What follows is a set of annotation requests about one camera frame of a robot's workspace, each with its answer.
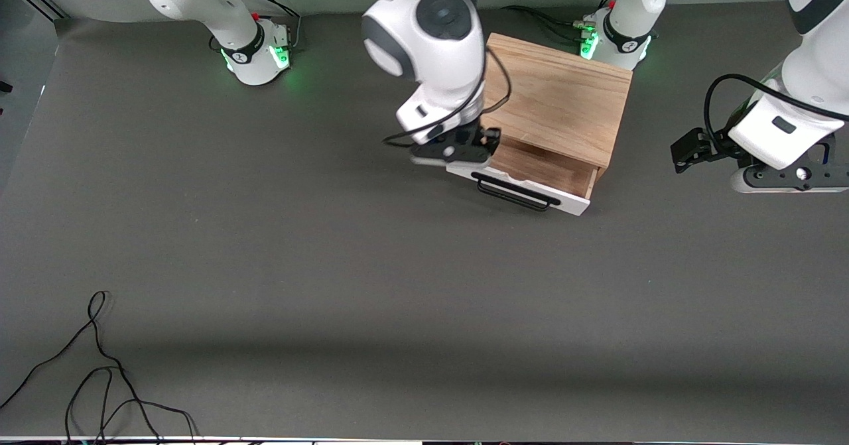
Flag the white drawer with black handle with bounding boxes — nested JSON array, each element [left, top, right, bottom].
[[446, 137, 601, 217]]

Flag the wooden drawer cabinet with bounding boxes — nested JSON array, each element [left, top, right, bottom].
[[481, 32, 633, 182]]

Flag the black left arm base cables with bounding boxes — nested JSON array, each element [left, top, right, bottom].
[[502, 0, 621, 41]]

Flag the black arm base cables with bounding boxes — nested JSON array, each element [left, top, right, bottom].
[[229, 0, 302, 51], [502, 0, 621, 41]]

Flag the black right arm base cables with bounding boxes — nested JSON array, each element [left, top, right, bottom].
[[229, 0, 302, 51]]

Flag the thin black cable with loop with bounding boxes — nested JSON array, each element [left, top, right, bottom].
[[0, 290, 163, 444]]

